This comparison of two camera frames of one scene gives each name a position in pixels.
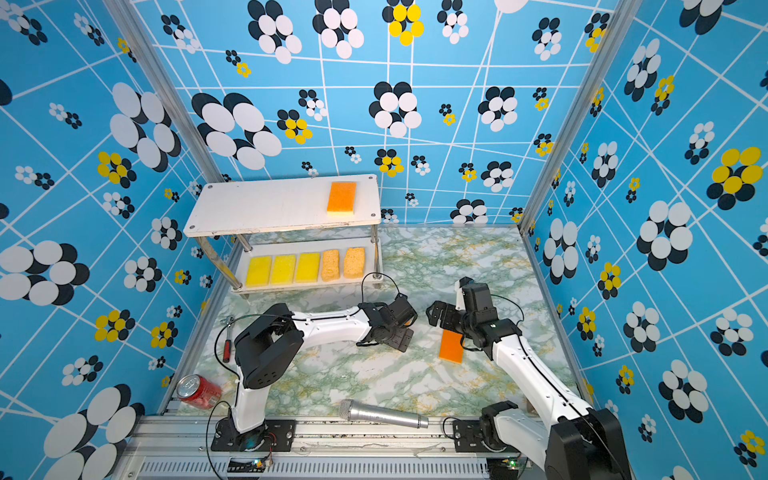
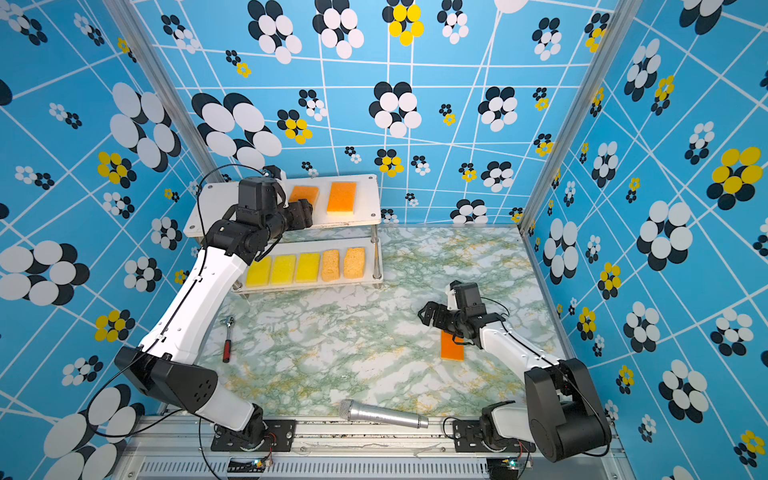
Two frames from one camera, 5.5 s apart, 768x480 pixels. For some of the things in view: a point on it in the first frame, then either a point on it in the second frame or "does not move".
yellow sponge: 308,268 does not move
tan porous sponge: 354,263 does not move
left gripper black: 401,343 to 302,214
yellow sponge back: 258,274 does not move
